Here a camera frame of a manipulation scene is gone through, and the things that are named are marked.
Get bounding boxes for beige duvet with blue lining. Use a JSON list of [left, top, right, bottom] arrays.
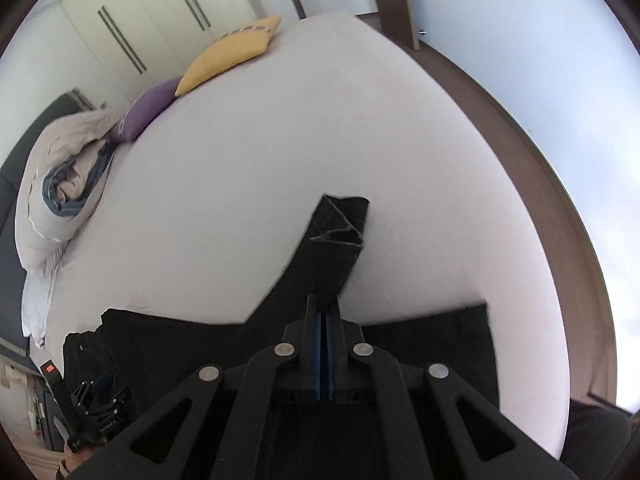
[[14, 105, 123, 269]]

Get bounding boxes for yellow pillow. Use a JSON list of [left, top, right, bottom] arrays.
[[175, 15, 283, 97]]

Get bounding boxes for white pillow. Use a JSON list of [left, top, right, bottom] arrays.
[[21, 240, 68, 350]]

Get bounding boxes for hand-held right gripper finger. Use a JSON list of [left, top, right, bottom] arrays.
[[70, 295, 325, 480], [325, 296, 576, 480]]

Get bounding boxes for person's left hand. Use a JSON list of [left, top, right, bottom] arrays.
[[56, 451, 98, 480]]

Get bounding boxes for black pants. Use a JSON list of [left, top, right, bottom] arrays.
[[62, 194, 501, 480]]

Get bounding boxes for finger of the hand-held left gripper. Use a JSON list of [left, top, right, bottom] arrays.
[[70, 372, 133, 431]]

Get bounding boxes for bedside cabinet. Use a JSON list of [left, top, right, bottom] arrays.
[[0, 352, 63, 453]]

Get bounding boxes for white wardrobe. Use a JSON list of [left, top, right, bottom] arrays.
[[60, 0, 281, 96]]

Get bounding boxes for bed with white sheet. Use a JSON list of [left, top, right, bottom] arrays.
[[20, 10, 573, 461]]

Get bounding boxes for person's dark clothing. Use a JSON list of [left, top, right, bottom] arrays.
[[562, 395, 638, 480]]

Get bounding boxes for purple pillow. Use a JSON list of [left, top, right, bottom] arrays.
[[111, 77, 183, 142]]

